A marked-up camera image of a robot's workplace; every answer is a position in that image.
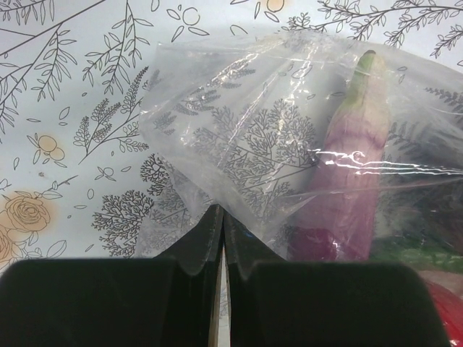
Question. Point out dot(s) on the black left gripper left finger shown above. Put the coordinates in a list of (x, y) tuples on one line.
[(168, 300)]

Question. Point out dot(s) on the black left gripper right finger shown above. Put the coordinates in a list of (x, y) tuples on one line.
[(274, 302)]

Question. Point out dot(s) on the fake purple eggplant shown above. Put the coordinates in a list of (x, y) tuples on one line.
[(344, 186)]

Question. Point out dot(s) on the fake green cucumber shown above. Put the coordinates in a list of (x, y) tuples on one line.
[(420, 251)]

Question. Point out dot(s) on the clear zip top bag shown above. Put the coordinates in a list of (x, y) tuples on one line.
[(242, 122)]

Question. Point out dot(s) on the fake red apple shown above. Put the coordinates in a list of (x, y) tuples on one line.
[(449, 307)]

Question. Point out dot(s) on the floral table mat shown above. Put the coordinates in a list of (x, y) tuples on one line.
[(76, 178)]

